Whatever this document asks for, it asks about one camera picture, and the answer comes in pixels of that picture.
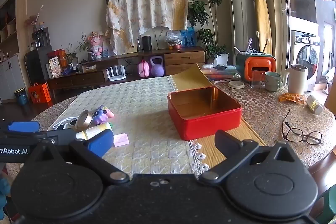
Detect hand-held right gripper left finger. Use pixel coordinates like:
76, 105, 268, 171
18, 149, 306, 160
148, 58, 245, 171
24, 130, 130, 184

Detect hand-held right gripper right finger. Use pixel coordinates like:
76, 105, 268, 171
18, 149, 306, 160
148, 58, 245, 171
199, 130, 298, 183

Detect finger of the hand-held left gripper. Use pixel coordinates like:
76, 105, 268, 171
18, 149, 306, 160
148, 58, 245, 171
0, 121, 40, 132
0, 129, 77, 146

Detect white and yellow bottle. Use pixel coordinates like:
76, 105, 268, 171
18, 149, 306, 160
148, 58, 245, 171
76, 123, 113, 141

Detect purple plastic toy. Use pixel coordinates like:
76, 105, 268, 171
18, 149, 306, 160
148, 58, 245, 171
91, 106, 109, 125

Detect red tin box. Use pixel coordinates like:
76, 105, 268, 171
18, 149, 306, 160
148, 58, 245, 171
167, 86, 242, 141

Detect orange gift box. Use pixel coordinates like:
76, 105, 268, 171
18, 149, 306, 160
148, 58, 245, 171
28, 83, 52, 104

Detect cream quilted table cloth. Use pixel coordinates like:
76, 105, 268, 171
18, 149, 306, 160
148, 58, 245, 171
47, 74, 210, 174

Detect gold lace tablecloth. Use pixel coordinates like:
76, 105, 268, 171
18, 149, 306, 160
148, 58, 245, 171
31, 74, 336, 168

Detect white round coaster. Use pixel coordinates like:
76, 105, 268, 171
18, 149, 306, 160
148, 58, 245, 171
227, 80, 245, 89

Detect black mini fridge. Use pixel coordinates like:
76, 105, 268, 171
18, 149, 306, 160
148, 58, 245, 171
24, 45, 55, 88

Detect printed snack box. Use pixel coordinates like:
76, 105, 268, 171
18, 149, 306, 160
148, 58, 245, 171
48, 56, 62, 79

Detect clear drinking glass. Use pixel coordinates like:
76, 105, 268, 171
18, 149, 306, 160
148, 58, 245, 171
251, 70, 263, 89

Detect white router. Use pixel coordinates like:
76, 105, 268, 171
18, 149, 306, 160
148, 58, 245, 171
106, 67, 127, 82

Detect black eyeglasses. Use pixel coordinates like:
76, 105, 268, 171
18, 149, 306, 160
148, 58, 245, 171
282, 109, 322, 145

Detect green mug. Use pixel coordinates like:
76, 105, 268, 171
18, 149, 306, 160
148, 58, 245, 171
264, 71, 282, 92

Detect mustard yellow cloth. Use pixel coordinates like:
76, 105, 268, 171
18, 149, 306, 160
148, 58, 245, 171
172, 64, 267, 170

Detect orange snack wrapper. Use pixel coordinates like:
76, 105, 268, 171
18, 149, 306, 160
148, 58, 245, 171
278, 93, 306, 104

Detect green and orange desk organizer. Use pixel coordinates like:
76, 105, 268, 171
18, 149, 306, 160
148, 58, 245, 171
235, 52, 277, 83

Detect small potted green plant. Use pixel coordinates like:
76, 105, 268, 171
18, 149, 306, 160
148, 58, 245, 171
65, 43, 77, 68

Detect wooden bookshelf cabinet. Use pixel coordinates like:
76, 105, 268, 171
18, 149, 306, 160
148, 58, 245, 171
0, 0, 28, 103

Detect pink toy suitcase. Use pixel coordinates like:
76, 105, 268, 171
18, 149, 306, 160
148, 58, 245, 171
138, 60, 151, 78

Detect black coffee machine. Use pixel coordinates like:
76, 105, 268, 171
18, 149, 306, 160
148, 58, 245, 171
31, 27, 51, 49

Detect white pill bottle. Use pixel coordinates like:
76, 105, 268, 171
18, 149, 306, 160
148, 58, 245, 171
306, 94, 323, 116

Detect purple kettlebell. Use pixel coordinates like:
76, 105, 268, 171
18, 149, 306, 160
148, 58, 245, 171
150, 56, 165, 77

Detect wooden TV cabinet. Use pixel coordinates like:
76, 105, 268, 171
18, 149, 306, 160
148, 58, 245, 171
47, 46, 207, 98

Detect pink doll bouquet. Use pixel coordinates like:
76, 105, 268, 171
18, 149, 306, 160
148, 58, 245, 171
88, 31, 106, 60

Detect small potted orchid plant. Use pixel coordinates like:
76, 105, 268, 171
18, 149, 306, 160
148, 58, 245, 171
77, 32, 91, 53

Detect black cylindrical speaker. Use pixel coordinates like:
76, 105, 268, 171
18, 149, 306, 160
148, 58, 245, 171
141, 35, 153, 52

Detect clear bag of fruit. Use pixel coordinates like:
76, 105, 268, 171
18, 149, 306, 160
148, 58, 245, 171
165, 30, 183, 51

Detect washing machine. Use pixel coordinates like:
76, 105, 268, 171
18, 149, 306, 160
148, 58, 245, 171
289, 16, 321, 92

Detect white standing air conditioner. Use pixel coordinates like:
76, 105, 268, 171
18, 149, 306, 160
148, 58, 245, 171
220, 0, 261, 68

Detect tall plant in white pot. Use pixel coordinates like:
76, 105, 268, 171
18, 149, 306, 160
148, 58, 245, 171
187, 0, 230, 66

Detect floral patterned sheet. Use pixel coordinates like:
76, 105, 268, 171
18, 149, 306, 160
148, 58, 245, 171
105, 0, 196, 57

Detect white jug with handle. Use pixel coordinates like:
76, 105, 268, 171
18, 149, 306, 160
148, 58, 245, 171
282, 64, 308, 95

